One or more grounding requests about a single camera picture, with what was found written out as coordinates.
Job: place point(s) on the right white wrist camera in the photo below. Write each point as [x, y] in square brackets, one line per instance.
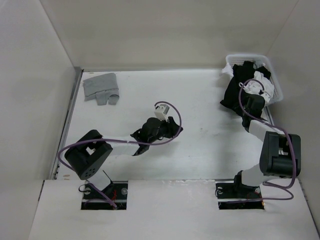
[267, 97]

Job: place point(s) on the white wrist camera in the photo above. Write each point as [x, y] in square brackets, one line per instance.
[161, 111]
[267, 97]

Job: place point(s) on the black tank top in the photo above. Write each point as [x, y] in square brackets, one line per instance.
[231, 100]

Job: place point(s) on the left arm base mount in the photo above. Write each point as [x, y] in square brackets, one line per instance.
[93, 200]

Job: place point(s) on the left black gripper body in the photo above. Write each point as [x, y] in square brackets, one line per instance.
[165, 131]

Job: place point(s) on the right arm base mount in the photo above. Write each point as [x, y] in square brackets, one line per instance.
[232, 197]

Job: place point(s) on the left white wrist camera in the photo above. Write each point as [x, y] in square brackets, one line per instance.
[161, 111]

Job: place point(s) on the white tank top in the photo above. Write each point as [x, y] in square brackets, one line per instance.
[253, 79]

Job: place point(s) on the folded grey tank top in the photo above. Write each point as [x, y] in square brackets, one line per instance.
[103, 88]

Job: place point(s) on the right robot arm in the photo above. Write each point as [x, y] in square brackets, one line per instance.
[280, 155]

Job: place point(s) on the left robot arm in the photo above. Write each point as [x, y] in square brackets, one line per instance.
[90, 152]

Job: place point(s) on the white plastic basket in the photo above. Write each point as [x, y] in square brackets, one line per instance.
[240, 58]

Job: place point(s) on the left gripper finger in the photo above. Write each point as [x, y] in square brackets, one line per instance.
[172, 122]
[176, 130]

